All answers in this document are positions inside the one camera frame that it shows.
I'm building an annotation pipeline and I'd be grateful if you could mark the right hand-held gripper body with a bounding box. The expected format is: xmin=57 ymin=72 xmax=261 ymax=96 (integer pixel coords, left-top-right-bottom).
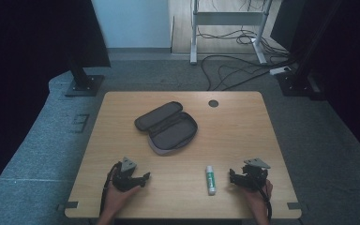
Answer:
xmin=241 ymin=157 xmax=272 ymax=190

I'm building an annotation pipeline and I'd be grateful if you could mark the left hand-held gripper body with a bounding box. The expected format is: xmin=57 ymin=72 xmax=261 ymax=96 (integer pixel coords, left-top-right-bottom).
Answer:
xmin=111 ymin=156 xmax=140 ymax=192

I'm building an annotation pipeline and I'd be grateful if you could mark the person's left hand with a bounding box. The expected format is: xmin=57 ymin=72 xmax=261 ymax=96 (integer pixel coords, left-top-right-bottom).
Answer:
xmin=103 ymin=183 xmax=142 ymax=218

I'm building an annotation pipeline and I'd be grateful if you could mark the person's right hand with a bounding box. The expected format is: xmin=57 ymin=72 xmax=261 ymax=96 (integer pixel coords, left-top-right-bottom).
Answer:
xmin=241 ymin=179 xmax=275 ymax=218

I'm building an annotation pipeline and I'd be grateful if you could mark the white green glue stick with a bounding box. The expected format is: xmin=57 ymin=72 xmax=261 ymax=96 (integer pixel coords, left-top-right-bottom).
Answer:
xmin=204 ymin=165 xmax=218 ymax=197

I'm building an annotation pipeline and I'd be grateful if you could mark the open grey pencil case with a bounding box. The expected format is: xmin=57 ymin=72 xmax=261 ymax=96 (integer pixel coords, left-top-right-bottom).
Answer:
xmin=133 ymin=100 xmax=199 ymax=157

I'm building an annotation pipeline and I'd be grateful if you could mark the grey floor outlet cover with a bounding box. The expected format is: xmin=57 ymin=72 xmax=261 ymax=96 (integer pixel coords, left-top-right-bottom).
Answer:
xmin=70 ymin=113 xmax=91 ymax=134

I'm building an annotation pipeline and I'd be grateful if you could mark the white power strip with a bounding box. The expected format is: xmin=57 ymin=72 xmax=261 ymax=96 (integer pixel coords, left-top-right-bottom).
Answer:
xmin=268 ymin=66 xmax=292 ymax=77

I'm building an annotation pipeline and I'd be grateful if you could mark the dark curtain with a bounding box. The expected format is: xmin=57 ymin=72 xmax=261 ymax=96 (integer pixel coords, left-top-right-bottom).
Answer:
xmin=270 ymin=0 xmax=360 ymax=168
xmin=0 ymin=0 xmax=112 ymax=204

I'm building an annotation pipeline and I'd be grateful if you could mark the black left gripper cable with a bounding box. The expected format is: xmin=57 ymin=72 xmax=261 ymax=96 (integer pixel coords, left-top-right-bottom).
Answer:
xmin=98 ymin=161 xmax=124 ymax=217

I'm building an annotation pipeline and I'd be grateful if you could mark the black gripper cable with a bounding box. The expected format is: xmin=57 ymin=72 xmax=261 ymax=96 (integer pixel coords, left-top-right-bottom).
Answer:
xmin=252 ymin=176 xmax=274 ymax=222
xmin=98 ymin=161 xmax=124 ymax=217

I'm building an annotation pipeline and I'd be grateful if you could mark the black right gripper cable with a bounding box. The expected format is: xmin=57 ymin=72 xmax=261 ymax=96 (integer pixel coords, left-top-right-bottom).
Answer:
xmin=252 ymin=176 xmax=274 ymax=222

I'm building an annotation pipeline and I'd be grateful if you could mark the black stand with base plate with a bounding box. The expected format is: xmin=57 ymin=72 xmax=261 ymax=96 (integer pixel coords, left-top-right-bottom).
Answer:
xmin=276 ymin=0 xmax=345 ymax=101
xmin=63 ymin=57 xmax=106 ymax=98

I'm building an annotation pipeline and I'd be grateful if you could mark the bundle of black floor cables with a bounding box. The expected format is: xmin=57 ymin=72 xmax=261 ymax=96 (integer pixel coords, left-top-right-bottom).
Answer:
xmin=196 ymin=0 xmax=294 ymax=92

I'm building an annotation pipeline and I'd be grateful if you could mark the white metal desk frame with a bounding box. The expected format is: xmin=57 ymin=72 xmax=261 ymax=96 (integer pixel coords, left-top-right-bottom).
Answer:
xmin=189 ymin=0 xmax=274 ymax=66

